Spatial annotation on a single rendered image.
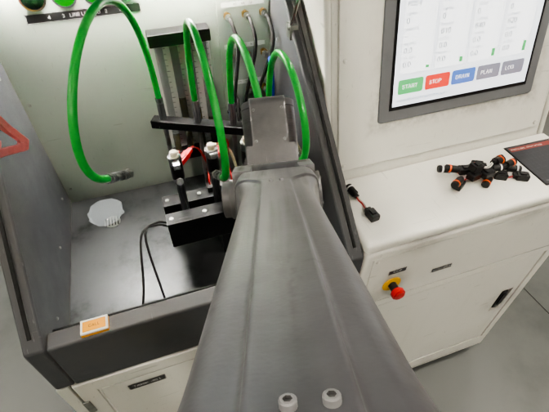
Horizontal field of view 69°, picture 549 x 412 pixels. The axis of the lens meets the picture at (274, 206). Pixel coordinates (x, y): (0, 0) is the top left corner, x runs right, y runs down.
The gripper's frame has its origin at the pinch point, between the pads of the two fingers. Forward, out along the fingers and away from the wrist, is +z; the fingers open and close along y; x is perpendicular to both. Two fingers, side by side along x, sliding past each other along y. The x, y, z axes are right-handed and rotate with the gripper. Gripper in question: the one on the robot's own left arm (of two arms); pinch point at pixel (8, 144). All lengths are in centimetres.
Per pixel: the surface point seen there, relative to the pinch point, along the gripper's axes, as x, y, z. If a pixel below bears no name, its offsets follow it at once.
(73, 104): -7.2, -2.3, 7.9
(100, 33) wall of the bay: -31.7, 17.8, 33.5
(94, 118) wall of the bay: -16, 29, 44
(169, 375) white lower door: 47, 5, 46
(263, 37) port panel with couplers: -38, -12, 57
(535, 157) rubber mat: -9, -80, 88
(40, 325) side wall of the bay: 29.8, 15.8, 19.5
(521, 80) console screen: -29, -75, 82
